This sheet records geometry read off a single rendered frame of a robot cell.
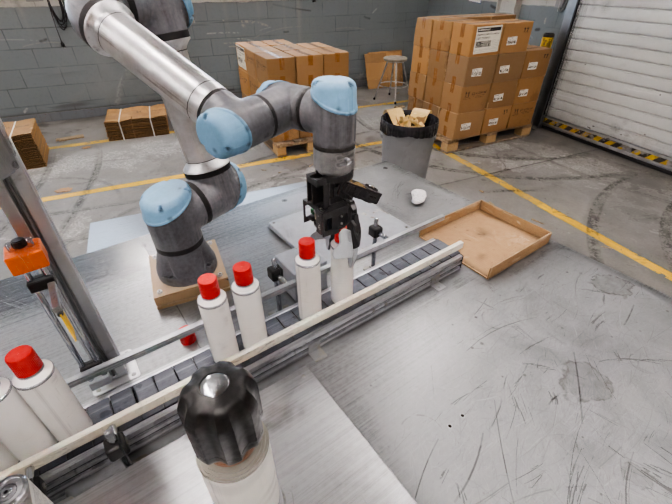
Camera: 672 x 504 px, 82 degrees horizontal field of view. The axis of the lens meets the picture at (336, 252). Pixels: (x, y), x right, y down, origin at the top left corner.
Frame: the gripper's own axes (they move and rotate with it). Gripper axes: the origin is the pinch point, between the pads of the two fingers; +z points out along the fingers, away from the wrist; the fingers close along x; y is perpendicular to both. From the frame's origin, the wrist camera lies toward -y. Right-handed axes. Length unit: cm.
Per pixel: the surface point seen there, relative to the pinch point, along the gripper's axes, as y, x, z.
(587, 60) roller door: -424, -146, 22
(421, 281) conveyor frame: -22.4, 5.0, 15.9
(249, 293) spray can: 22.9, 2.7, -2.2
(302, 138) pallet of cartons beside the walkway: -161, -282, 89
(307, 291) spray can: 10.5, 2.1, 4.2
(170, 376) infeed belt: 39.5, -2.0, 13.9
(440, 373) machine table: -6.5, 26.1, 18.7
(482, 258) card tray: -47, 6, 18
